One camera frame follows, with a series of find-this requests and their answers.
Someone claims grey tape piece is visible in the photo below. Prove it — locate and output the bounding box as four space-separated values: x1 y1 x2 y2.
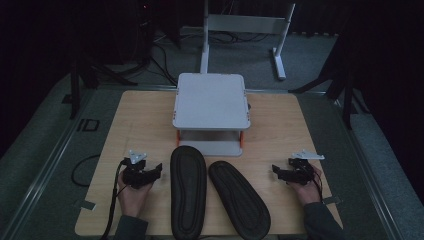
321 195 342 206
79 199 97 212

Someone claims right hand-held gripper cable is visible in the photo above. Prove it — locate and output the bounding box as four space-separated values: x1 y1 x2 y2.
310 165 325 202

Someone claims person's right hand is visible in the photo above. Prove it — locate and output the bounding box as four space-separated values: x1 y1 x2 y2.
288 163 324 206

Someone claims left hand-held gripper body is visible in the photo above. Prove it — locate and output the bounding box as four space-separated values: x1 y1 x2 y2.
121 149 153 190

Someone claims white two-tier shoe rack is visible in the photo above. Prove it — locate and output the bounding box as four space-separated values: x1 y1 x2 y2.
172 72 252 158

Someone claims white metal stand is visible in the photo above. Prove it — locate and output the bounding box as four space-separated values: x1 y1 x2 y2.
199 0 297 81

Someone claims black slipper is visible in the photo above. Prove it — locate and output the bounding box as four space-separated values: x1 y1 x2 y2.
169 145 208 240
208 160 272 240

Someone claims black cable bundle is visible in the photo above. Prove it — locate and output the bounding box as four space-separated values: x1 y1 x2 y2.
146 41 178 87

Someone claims black floor cable loop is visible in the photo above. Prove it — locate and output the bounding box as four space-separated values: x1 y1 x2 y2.
70 153 102 188

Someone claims person's left hand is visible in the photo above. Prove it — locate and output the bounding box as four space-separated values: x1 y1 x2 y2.
117 168 155 220

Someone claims black tripod stand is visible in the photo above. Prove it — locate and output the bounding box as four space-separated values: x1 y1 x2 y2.
67 54 138 121
288 33 372 132

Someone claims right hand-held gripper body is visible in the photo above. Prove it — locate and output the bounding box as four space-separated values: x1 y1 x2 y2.
286 149 326 186

